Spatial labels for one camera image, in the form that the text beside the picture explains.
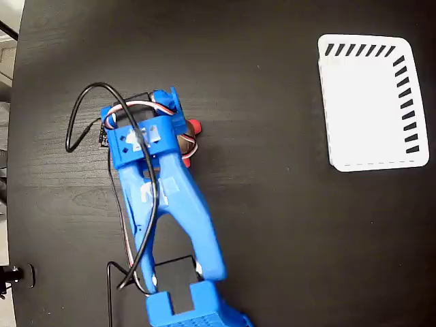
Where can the red turtle toy gold shell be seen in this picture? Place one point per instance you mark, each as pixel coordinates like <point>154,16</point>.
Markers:
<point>195,126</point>

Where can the white plastic basket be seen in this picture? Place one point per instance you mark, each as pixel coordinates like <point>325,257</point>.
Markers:
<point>364,109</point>

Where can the black table clamp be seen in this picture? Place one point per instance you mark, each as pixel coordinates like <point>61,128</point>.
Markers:
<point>13,274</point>

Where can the black metal rod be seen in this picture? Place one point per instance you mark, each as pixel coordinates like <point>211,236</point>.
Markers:
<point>8,30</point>

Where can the small gripper camera board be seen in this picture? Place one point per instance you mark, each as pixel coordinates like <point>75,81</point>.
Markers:
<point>103,136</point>

